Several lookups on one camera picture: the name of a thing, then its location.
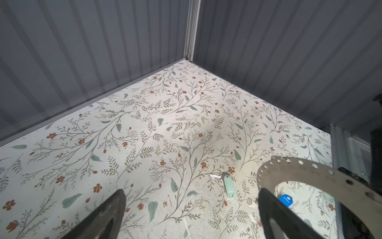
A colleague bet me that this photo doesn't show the perforated metal ring plate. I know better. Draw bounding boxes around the perforated metal ring plate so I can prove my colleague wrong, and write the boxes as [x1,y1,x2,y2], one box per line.
[257,156,382,239]

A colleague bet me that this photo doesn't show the blue key tag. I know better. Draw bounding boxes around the blue key tag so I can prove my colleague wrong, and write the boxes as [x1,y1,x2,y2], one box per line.
[279,194,293,207]

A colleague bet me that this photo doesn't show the aluminium frame corner post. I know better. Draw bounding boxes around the aluminium frame corner post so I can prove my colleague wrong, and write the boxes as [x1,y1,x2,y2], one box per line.
[184,0,201,62]

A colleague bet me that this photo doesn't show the mint green key tag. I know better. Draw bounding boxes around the mint green key tag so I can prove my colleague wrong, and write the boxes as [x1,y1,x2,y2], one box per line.
[223,174,236,199]

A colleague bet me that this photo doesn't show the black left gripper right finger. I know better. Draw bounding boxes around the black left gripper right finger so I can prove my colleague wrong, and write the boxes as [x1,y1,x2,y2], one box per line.
[258,188,322,239]

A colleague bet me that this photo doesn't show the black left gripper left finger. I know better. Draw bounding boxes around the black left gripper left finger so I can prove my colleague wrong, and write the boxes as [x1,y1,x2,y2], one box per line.
[63,189,126,239]

